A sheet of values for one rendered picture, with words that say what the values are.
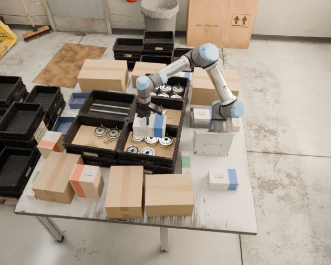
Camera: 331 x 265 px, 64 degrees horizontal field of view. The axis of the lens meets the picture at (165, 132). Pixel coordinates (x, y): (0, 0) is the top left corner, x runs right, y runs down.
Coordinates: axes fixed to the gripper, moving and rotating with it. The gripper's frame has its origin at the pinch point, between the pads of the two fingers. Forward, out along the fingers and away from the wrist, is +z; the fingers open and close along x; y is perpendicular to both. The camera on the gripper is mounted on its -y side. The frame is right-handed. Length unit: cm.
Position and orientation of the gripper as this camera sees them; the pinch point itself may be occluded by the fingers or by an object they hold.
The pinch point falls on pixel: (150, 123)
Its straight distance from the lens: 172.2
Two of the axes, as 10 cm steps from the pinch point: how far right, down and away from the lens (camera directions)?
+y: -10.0, -0.6, 0.7
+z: 0.1, 6.6, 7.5
